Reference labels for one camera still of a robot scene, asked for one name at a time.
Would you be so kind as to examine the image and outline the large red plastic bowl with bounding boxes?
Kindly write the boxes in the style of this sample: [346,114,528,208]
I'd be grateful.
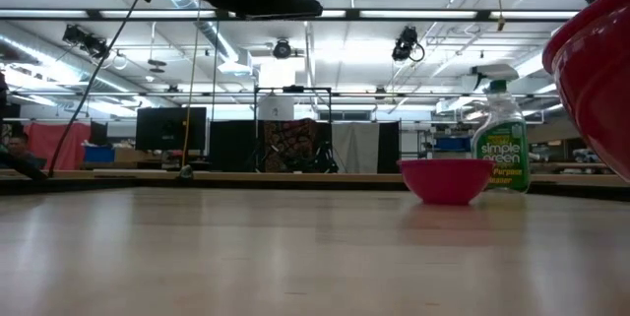
[541,0,630,183]

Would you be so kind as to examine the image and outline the black computer monitor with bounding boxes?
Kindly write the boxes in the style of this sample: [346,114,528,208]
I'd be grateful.
[135,106,209,153]

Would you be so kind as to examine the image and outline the black curtain panel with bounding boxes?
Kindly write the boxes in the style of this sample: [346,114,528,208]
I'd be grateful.
[209,119,258,173]

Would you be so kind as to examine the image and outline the patterned cloth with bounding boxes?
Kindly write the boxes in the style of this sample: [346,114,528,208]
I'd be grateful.
[262,118,320,174]

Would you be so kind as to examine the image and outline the Simple Green spray bottle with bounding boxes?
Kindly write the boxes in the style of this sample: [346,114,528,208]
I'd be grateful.
[471,63,532,194]

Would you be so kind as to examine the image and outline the grey cloth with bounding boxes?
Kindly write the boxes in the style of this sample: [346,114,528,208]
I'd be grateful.
[331,122,381,175]

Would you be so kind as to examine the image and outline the blue bin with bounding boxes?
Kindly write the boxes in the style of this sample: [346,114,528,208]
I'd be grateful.
[434,136,473,153]
[83,145,116,163]

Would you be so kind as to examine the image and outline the red cloth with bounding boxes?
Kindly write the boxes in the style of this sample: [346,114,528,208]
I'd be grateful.
[23,121,93,171]

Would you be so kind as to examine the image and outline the small pink plastic bowl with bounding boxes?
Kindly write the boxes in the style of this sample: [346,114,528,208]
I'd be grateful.
[397,158,496,206]

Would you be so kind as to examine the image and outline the person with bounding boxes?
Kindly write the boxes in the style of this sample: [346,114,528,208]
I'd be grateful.
[0,131,49,182]

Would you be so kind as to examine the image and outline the black overhead camera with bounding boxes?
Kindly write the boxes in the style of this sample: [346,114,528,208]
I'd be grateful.
[61,24,110,60]
[391,25,426,64]
[272,38,293,60]

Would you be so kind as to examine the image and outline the yellow hanging cable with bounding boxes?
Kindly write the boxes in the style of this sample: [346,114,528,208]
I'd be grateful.
[177,4,202,180]

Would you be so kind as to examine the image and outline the black hanging cable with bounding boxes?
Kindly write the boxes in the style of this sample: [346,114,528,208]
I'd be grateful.
[46,0,143,179]

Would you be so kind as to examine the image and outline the black rig frame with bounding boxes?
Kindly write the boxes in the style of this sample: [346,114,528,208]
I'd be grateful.
[0,8,583,22]

